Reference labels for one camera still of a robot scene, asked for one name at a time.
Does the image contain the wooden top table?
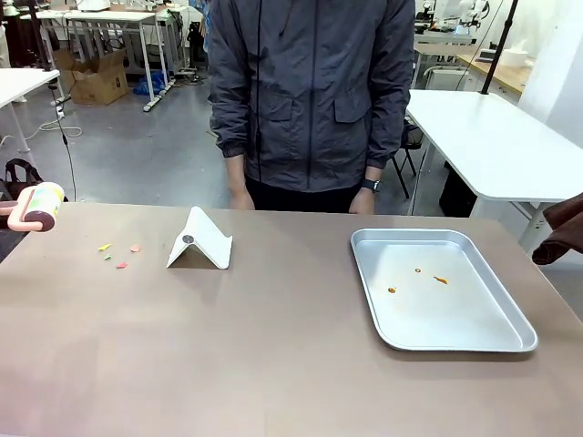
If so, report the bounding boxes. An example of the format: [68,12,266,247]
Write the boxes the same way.
[455,51,535,94]

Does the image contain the white folding stand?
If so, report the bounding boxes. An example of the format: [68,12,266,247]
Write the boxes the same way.
[166,206,234,270]

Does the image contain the black folding chair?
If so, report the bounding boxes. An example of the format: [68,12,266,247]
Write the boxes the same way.
[390,117,425,200]

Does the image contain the white floor cable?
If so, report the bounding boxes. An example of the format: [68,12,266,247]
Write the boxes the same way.
[21,106,84,143]

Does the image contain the white foam object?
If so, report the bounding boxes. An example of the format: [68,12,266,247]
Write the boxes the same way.
[499,39,535,70]

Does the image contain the black trousers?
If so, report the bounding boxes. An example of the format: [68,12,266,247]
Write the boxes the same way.
[243,175,366,215]

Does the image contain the blue plastic bag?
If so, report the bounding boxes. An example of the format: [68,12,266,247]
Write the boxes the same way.
[132,69,166,97]

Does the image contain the pink handle lint roller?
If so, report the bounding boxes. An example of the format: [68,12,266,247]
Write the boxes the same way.
[0,181,65,234]

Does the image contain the brown cloth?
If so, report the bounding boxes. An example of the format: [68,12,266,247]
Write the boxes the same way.
[531,191,583,267]

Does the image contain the dark grey zip jacket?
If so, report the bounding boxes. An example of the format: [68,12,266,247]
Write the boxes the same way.
[207,0,416,193]

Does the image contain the black stand pole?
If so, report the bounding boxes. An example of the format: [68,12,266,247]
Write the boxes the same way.
[481,0,517,97]
[26,0,59,75]

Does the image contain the silver metal tray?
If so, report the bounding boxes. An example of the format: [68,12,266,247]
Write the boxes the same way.
[350,228,539,353]

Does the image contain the person's left hand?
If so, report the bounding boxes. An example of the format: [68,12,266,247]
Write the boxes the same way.
[348,187,376,216]

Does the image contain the person's right forearm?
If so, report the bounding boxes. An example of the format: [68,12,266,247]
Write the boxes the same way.
[224,154,250,197]

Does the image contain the open cardboard box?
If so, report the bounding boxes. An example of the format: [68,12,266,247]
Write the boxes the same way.
[53,48,130,107]

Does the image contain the thin black cable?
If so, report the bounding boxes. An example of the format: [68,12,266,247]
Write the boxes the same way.
[55,85,79,202]

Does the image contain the person's right hand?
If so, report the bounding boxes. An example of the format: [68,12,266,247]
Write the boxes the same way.
[229,184,257,211]

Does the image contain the black hanging cord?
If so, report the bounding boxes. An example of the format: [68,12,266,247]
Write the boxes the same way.
[253,0,266,155]

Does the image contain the black backpack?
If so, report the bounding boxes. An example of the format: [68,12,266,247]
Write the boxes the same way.
[0,158,69,204]

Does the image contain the large white table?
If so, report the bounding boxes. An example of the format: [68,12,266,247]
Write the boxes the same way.
[404,88,583,257]

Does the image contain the white cabinet box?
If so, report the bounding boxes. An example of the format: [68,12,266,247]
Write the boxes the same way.
[426,65,471,93]

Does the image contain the white table with metal legs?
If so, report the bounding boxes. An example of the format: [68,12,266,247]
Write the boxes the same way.
[34,7,178,113]

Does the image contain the small white side table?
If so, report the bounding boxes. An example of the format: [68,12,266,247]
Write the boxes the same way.
[0,67,62,154]

